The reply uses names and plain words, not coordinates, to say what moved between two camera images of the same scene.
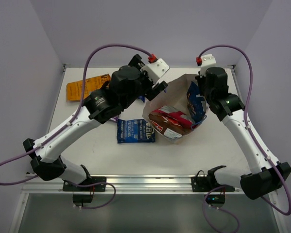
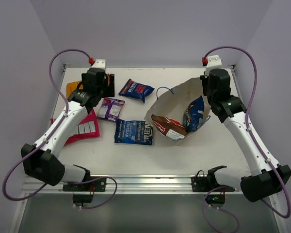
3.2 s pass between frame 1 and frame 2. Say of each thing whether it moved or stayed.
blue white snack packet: stayed
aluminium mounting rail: stayed
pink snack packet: moved
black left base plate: stayed
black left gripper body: moved
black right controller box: stayed
